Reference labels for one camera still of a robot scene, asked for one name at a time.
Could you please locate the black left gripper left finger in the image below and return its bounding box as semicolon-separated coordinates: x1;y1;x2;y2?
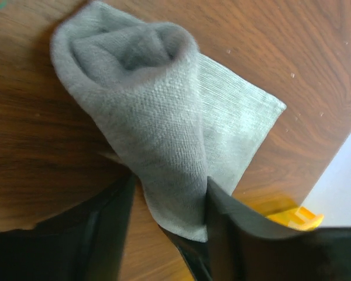
0;176;135;280

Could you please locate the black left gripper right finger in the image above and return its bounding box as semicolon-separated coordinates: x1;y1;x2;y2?
206;178;351;280

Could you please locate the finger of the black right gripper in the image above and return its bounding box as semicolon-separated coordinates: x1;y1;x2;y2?
160;227;212;281

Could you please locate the grey cloth napkin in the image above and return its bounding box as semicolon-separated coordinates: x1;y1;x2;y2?
50;1;286;242

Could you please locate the yellow plastic tray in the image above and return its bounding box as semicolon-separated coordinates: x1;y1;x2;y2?
242;198;325;232

